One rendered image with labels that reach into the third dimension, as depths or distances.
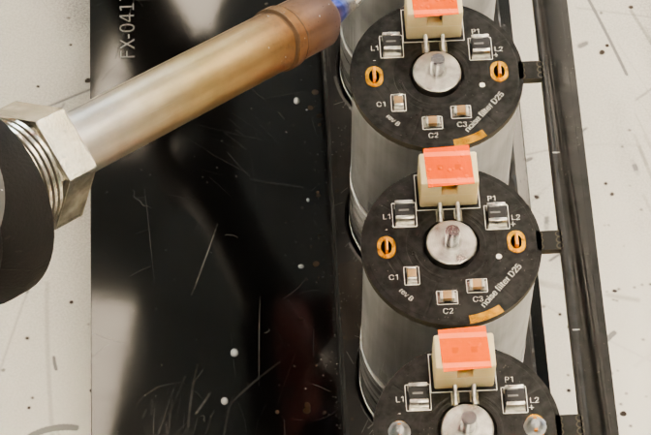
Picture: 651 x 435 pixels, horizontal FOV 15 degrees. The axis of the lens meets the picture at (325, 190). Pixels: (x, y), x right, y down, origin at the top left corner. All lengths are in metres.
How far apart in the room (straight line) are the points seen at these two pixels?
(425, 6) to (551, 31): 0.02
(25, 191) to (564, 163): 0.10
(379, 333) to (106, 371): 0.06
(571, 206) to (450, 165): 0.02
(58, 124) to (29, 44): 0.15
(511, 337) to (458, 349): 0.02
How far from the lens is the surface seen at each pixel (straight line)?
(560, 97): 0.36
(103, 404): 0.39
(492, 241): 0.34
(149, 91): 0.30
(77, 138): 0.29
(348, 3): 0.33
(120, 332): 0.39
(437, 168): 0.34
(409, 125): 0.35
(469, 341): 0.33
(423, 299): 0.34
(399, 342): 0.35
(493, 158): 0.36
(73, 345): 0.41
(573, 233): 0.34
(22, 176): 0.27
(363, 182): 0.37
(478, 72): 0.36
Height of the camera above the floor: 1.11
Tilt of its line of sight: 60 degrees down
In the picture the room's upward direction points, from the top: straight up
